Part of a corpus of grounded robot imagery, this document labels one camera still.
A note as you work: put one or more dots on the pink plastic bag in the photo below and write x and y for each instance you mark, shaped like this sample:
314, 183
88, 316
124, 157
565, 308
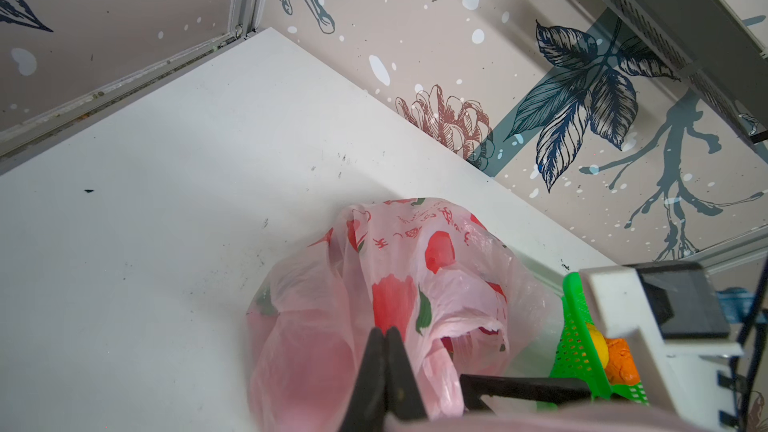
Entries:
461, 300

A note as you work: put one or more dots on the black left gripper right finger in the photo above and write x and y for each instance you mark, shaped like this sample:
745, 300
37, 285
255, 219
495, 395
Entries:
402, 395

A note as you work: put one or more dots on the yellow fruit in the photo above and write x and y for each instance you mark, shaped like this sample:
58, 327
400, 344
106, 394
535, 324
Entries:
599, 344

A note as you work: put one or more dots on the green plastic basket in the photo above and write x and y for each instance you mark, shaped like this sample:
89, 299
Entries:
576, 356

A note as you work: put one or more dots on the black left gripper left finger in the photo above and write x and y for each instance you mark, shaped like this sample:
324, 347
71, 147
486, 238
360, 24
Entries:
367, 406

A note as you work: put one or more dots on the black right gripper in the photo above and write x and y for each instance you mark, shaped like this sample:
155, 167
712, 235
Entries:
670, 316

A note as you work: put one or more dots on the orange fruit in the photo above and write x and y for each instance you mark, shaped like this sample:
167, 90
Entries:
621, 368

